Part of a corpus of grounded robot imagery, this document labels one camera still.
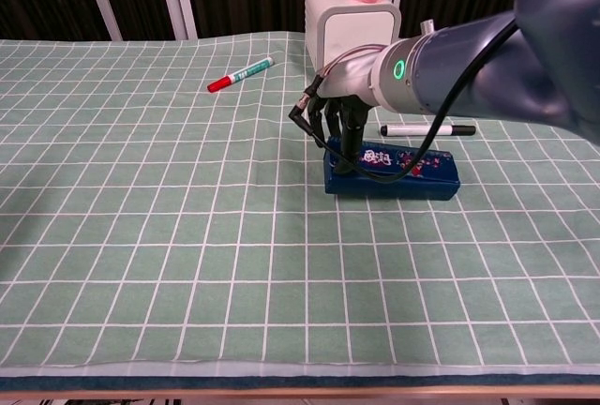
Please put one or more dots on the black capped white marker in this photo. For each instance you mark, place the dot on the black capped white marker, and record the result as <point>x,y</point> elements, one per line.
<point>408,130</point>

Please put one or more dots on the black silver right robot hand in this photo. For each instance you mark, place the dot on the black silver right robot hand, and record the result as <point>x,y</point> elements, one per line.
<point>351,79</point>

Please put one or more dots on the dark blue felt underlay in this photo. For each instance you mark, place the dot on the dark blue felt underlay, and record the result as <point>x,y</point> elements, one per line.
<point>187,382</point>

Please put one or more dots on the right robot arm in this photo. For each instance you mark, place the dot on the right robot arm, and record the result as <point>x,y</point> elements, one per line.
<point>553,49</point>

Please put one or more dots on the red capped green marker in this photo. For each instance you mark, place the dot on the red capped green marker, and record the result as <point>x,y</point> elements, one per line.
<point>241,75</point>

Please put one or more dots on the green checked tablecloth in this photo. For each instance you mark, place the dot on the green checked tablecloth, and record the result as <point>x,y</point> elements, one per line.
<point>164,236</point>

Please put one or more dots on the white cube box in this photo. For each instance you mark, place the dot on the white cube box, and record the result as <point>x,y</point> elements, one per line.
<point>347,30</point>

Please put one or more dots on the blue glasses case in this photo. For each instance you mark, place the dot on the blue glasses case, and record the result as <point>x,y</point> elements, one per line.
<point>422,187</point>

